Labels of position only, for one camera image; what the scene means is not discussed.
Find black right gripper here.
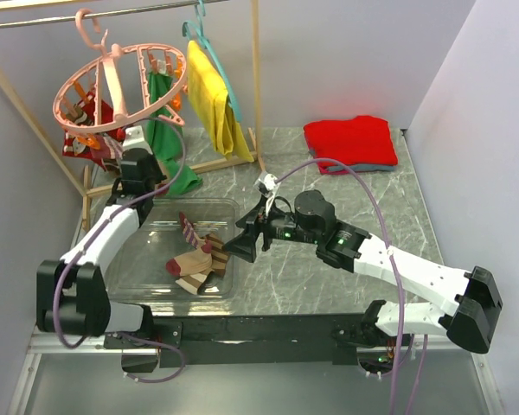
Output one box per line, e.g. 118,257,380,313
221,195,321,263

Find beige purple striped sock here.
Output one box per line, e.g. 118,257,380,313
165,212,213,278

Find brown striped sock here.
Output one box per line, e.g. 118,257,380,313
165,233,230,295

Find pink round clip hanger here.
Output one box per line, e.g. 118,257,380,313
52,8,187,149

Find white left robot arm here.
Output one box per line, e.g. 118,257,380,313
36,148,164,349

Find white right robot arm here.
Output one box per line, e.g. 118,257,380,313
223,190,503,354

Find teal clothes hanger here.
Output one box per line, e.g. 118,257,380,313
182,0,242,123

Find green cloth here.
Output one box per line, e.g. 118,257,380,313
145,71,202,196

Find clear plastic bin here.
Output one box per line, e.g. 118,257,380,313
105,198,239,303

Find yellow cloth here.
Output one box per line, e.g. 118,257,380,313
187,41,254,163

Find black base beam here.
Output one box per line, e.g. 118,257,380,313
104,313,396,365

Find grey folded shirt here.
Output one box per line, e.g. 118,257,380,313
308,147,398,172

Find red folded shirt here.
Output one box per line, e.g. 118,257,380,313
304,115,396,175

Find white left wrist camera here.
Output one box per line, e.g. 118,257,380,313
122,125,152,154

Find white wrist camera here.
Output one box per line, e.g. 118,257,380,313
254,171,279,212
122,125,152,154

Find wooden clothes rack frame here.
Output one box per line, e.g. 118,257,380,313
0,1,265,231

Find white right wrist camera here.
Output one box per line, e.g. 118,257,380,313
254,171,279,212

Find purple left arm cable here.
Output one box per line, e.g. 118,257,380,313
51,114,187,385

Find metal hanging rail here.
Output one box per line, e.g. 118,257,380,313
0,0,239,30

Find aluminium rail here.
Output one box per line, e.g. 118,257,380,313
25,326,109,355

